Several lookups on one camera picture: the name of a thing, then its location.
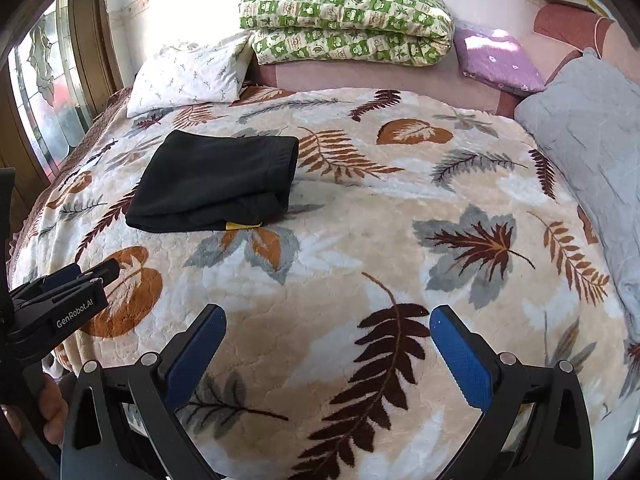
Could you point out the white patterned pillow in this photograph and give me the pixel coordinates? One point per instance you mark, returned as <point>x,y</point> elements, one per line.
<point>190,75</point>

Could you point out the leaf print fleece blanket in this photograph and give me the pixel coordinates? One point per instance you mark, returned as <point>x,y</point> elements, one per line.
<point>375,240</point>

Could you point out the pink upholstered bed frame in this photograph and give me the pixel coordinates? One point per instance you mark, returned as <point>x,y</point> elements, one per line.
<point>350,77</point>

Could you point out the person's left hand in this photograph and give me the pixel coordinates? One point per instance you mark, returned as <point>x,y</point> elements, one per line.
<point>52,405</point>

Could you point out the purple pillow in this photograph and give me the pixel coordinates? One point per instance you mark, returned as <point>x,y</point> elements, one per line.
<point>495,60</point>

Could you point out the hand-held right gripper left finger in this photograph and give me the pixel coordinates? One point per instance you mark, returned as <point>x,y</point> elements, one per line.
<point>197,355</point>

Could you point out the stained glass window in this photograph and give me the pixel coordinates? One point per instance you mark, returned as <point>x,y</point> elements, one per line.
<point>50,95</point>

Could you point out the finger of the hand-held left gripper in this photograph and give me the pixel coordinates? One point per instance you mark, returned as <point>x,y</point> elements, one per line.
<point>100,272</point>
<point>65,275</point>

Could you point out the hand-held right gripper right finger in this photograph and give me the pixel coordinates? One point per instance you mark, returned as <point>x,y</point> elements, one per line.
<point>462,355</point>

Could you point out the black pants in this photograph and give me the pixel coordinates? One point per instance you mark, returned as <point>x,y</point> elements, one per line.
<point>210,180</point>

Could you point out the grey quilted blanket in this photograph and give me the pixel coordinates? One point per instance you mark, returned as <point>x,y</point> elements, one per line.
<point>595,130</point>

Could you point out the green checkered folded quilt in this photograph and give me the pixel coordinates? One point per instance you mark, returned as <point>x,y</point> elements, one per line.
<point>350,20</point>

